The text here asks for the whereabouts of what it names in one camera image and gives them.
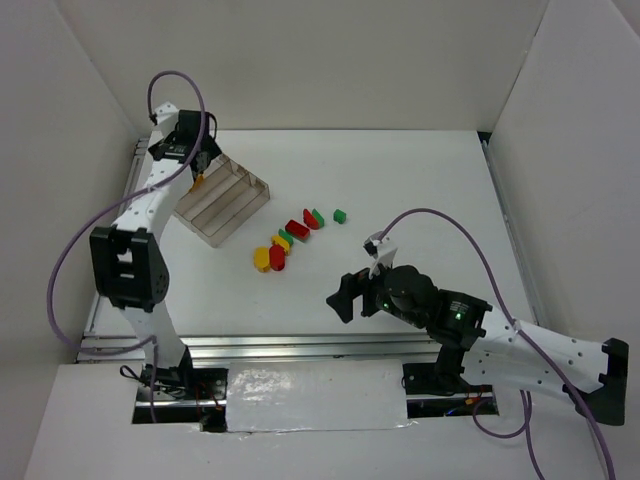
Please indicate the small yellow lego brick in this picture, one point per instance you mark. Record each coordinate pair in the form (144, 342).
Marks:
(280, 241)

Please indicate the white cover panel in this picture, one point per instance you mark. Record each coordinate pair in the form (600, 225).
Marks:
(340, 395)

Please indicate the red half-round lego brick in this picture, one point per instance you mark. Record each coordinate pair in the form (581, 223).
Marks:
(310, 220)

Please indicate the yellow rectangular lego brick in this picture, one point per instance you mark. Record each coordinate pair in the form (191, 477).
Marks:
(198, 181)

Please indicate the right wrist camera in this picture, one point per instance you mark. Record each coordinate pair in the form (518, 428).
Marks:
(382, 250)

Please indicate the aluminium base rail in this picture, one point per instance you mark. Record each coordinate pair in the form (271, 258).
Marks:
(210, 350)

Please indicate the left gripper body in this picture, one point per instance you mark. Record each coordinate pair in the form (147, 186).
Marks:
(201, 160)

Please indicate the red rounded lego brick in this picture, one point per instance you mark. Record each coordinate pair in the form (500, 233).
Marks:
(277, 257)

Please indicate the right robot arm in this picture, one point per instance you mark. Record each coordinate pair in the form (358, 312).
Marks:
(479, 346)

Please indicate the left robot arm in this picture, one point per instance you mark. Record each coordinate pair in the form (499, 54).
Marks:
(129, 268)

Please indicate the green half-round lego brick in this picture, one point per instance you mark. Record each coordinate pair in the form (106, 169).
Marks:
(318, 218)

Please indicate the yellow rounded lego brick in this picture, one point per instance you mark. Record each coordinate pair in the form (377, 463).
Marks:
(261, 259)

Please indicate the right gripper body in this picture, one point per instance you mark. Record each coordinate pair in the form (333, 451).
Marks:
(361, 289)

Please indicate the small green lego brick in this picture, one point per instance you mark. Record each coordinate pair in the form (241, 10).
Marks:
(339, 216)

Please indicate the red rectangular lego brick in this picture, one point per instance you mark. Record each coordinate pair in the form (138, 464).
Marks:
(297, 230)

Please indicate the clear compartment organizer tray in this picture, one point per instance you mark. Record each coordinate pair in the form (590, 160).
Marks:
(229, 195)

